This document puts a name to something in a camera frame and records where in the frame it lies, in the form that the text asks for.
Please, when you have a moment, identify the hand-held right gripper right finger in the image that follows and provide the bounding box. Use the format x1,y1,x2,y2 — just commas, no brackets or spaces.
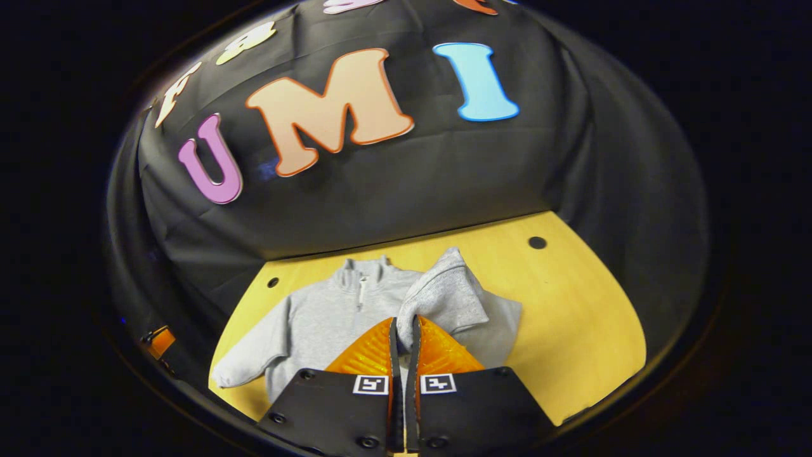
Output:
406,314,556,454

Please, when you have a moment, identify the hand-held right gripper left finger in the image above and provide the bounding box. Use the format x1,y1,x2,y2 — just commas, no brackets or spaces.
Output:
257,316,405,455

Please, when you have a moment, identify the grey zip-neck sweatshirt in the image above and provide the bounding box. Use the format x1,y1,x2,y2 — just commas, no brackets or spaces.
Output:
211,246,523,404

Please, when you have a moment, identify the black backdrop cloth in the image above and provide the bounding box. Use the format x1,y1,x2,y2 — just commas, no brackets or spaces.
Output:
105,0,711,381

